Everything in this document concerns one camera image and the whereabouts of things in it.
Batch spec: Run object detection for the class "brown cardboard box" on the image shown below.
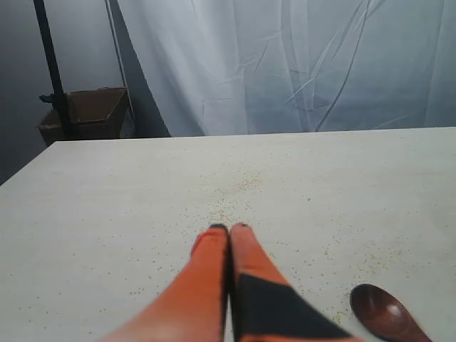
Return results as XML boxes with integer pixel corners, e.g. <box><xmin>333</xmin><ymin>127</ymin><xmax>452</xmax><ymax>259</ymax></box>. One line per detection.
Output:
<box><xmin>38</xmin><ymin>88</ymin><xmax>129</xmax><ymax>146</ymax></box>

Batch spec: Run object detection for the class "white backdrop curtain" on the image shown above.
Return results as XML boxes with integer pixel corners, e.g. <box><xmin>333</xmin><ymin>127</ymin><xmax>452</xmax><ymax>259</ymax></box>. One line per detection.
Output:
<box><xmin>110</xmin><ymin>1</ymin><xmax>455</xmax><ymax>137</ymax></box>

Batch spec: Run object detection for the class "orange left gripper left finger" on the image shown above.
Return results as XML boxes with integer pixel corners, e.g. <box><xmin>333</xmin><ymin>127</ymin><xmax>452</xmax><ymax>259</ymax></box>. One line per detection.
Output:
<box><xmin>101</xmin><ymin>224</ymin><xmax>229</xmax><ymax>341</ymax></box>

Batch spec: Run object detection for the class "black vertical pole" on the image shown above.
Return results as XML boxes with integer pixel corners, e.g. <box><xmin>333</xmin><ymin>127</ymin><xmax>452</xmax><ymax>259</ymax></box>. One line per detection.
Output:
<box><xmin>33</xmin><ymin>0</ymin><xmax>75</xmax><ymax>139</ymax></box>

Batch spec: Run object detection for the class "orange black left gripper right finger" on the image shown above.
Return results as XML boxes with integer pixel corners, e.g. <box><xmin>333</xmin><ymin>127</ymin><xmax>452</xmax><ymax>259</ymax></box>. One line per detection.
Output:
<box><xmin>230</xmin><ymin>223</ymin><xmax>360</xmax><ymax>341</ymax></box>

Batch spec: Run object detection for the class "dark wooden spoon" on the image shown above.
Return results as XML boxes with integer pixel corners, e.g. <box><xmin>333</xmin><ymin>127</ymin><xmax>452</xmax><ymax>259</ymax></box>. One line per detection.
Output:
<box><xmin>350</xmin><ymin>284</ymin><xmax>431</xmax><ymax>342</ymax></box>

